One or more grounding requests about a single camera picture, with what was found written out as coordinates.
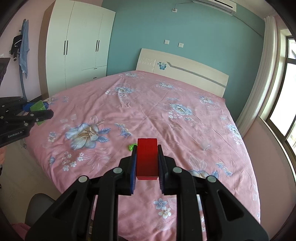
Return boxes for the black hanging clothes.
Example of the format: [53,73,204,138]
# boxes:
[10,35,23,61]

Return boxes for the grey stool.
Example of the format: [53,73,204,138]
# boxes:
[25,193,55,227]

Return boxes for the blue hanging towel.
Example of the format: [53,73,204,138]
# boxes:
[18,19,30,78]

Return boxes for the clear plastic cup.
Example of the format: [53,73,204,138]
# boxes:
[200,140,211,151]

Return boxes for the white curtain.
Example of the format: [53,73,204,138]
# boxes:
[236,15,290,137]

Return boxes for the blue coat stand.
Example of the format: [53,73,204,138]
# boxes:
[19,22,30,100]

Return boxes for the window with frame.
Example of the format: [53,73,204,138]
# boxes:
[260,27,296,160]

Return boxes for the red toy block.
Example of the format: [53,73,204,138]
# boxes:
[136,138,159,180]

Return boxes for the pink floral bed sheet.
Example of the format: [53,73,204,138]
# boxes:
[24,70,262,241]

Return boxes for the cream wooden headboard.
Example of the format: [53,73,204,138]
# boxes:
[136,48,229,97]

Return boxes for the small green wrapper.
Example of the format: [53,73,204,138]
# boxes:
[128,143,137,152]

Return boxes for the white wardrobe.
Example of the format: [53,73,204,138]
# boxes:
[38,1,115,98]

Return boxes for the green toy block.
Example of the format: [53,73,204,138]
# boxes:
[29,100,47,126]

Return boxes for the white air conditioner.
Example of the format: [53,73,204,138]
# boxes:
[192,0,237,16]

